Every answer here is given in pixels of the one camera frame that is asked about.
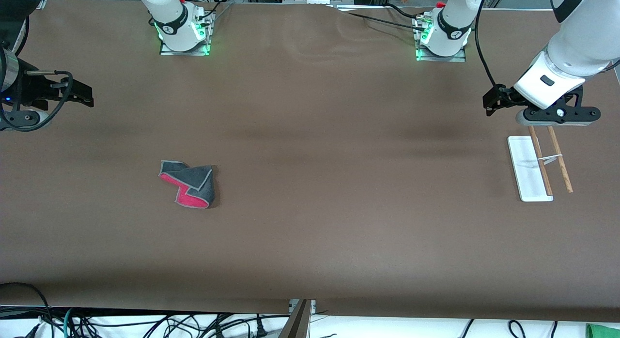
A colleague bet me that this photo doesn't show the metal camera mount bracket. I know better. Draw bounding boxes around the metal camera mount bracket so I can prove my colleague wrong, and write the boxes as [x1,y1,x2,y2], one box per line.
[280,299,316,338]

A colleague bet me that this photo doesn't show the white rack with wooden bars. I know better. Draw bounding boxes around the white rack with wooden bars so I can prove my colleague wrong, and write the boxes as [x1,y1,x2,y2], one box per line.
[507,125,574,202]

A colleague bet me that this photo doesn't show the green object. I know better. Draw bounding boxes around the green object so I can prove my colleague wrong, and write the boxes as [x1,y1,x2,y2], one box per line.
[585,323,620,338]

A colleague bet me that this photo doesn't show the black looped floor cable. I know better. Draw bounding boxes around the black looped floor cable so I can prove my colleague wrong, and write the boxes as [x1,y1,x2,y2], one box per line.
[0,282,55,338]

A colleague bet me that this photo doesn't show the long black base cable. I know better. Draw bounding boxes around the long black base cable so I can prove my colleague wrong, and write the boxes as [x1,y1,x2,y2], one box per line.
[339,10,427,32]

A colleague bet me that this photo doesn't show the black tangled floor cables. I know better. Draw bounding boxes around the black tangled floor cables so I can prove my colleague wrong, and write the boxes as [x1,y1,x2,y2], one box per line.
[73,311,291,338]

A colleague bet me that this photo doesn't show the short black base cable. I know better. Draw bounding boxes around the short black base cable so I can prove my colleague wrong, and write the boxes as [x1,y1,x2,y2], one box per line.
[385,3,429,19]

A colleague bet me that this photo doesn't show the grey and pink towel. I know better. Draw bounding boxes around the grey and pink towel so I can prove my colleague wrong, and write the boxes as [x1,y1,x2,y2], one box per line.
[158,160,216,209]

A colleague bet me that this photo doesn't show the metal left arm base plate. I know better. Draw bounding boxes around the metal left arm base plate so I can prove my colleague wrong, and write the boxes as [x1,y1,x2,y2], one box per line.
[414,14,468,62]

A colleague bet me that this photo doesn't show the brown table cover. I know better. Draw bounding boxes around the brown table cover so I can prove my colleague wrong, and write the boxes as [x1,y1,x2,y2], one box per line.
[0,0,620,324]

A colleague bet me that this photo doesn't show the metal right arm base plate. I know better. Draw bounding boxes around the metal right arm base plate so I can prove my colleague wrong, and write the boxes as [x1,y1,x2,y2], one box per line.
[160,11,215,56]

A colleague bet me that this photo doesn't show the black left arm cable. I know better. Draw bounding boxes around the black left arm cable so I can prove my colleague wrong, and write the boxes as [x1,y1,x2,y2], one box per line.
[475,0,507,89]

